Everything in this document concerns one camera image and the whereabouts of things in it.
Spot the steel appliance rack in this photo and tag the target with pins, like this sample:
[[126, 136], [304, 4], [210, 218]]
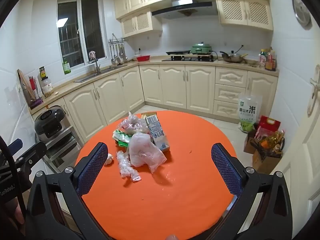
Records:
[[62, 145]]

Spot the steel pot lid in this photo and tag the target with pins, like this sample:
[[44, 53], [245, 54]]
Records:
[[301, 8]]

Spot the cream base cabinets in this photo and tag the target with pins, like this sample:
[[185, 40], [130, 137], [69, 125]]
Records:
[[172, 85]]

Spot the steel kitchen sink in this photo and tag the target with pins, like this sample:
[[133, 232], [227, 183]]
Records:
[[105, 70]]

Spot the cream cabinet drawer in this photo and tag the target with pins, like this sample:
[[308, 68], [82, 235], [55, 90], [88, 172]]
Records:
[[229, 93], [226, 108], [230, 76]]

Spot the white door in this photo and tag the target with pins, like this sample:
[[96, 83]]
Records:
[[300, 142]]

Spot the kitchen window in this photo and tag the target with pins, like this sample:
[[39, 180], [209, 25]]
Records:
[[70, 30]]

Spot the black griddle pan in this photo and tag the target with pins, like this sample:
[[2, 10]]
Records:
[[178, 52]]

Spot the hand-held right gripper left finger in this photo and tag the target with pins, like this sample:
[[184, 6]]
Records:
[[93, 171]]

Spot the pink cloth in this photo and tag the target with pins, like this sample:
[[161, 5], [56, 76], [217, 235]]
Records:
[[92, 54]]

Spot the knotted clear plastic bag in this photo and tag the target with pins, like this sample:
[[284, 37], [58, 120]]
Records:
[[132, 126]]

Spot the steel spatula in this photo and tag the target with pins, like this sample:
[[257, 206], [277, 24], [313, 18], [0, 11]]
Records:
[[124, 55]]

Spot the white garlic bulb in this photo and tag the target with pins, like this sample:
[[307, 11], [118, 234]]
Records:
[[109, 158]]

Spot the steel wok with lid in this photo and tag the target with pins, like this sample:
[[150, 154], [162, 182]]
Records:
[[232, 57]]

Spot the purple knife holder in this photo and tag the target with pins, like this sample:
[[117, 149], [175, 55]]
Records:
[[36, 101]]

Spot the green dish soap bottle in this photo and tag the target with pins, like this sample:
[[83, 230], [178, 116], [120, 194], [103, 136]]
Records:
[[66, 67]]

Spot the red plastic basin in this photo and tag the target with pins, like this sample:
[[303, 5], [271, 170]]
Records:
[[143, 58]]

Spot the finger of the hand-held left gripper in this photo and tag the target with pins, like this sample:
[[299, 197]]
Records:
[[31, 156], [13, 146]]

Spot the yellow cooking oil bottle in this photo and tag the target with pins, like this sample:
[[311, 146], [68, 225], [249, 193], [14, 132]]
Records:
[[271, 141]]

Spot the steel kitchen faucet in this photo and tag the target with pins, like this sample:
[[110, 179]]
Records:
[[97, 67]]

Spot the glass jar white label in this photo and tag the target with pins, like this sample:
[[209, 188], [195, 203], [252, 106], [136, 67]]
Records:
[[47, 87]]

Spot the clear bubble wrap strip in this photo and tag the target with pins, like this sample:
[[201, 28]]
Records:
[[125, 166]]

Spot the wooden cutting board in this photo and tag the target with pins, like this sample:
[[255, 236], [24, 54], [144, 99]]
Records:
[[23, 82]]

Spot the pinkish plastic bag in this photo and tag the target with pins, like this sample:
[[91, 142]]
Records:
[[143, 152]]

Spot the blue white milk carton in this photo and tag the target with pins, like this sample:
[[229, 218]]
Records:
[[156, 130]]

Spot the clear rice bag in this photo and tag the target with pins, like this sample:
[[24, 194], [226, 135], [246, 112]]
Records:
[[247, 112]]

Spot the black rice cooker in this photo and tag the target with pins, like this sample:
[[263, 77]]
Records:
[[50, 122]]

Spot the yellow cap seasoning bottle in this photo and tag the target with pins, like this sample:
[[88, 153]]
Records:
[[262, 57]]

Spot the cardboard box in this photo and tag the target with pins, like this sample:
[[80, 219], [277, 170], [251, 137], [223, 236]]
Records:
[[265, 161]]

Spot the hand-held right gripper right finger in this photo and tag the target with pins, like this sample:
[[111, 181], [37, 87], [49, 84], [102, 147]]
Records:
[[226, 172]]

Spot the wide cream lattice cabinet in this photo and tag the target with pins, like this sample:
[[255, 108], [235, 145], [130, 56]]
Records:
[[245, 12]]

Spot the green electric pot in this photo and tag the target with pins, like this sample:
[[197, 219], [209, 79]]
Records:
[[201, 48]]

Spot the red gift bag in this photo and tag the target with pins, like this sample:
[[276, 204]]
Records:
[[268, 127]]

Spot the small cream lattice cabinet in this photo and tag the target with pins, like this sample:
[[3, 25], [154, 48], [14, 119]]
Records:
[[140, 22]]

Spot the black gas stove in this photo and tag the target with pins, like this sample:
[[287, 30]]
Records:
[[190, 59]]

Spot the black range hood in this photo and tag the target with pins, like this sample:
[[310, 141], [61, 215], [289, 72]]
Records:
[[182, 11]]

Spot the yellow black packet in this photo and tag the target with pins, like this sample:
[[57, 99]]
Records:
[[42, 72]]

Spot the beige kitchen countertop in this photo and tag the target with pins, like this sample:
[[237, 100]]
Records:
[[150, 63]]

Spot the green white snack packet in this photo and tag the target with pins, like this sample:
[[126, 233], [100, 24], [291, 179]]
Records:
[[121, 137]]

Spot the steel utensil rack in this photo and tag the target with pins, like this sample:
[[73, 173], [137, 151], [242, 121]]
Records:
[[117, 40]]

